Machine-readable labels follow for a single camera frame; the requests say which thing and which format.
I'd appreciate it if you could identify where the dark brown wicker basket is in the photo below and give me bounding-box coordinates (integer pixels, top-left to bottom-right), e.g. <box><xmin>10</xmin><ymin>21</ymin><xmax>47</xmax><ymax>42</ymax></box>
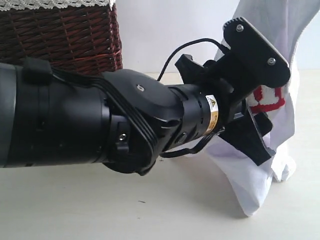
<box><xmin>0</xmin><ymin>4</ymin><xmax>123</xmax><ymax>75</ymax></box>

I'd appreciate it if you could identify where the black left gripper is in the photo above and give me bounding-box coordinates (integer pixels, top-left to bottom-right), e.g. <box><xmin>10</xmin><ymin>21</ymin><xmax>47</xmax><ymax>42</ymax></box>
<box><xmin>175</xmin><ymin>17</ymin><xmax>291</xmax><ymax>166</ymax></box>

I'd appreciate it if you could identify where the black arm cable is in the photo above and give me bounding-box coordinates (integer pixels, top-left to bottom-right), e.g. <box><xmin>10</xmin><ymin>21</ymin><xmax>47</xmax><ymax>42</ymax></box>
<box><xmin>156</xmin><ymin>37</ymin><xmax>232</xmax><ymax>81</ymax></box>

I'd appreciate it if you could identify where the white t-shirt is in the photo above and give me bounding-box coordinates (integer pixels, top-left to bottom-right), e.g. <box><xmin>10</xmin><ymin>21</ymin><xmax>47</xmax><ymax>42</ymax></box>
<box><xmin>201</xmin><ymin>0</ymin><xmax>320</xmax><ymax>218</ymax></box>

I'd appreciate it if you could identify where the grey mesh fabric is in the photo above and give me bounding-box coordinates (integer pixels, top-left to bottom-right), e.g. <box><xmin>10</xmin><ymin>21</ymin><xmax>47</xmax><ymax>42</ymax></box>
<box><xmin>0</xmin><ymin>0</ymin><xmax>116</xmax><ymax>12</ymax></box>

